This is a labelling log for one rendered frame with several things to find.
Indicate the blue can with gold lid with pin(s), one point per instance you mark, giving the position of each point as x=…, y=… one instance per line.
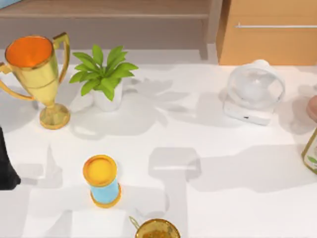
x=104, y=183

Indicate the wooden cupboard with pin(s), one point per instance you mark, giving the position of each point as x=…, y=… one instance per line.
x=267, y=44

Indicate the open wooden shelf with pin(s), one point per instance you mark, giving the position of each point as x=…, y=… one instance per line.
x=104, y=22

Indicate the small gold trophy cup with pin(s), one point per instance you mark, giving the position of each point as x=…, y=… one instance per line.
x=156, y=229

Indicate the large gold trophy cup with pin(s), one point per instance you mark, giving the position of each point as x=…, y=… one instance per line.
x=37, y=72

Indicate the yellow-green bottle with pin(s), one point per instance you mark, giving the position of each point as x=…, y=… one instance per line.
x=310, y=156

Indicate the pink rounded object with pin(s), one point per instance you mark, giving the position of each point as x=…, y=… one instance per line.
x=313, y=106

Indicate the green plant in white pot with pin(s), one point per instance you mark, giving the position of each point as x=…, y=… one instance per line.
x=104, y=74

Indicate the white desk fan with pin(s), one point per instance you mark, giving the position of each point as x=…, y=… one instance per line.
x=252, y=91

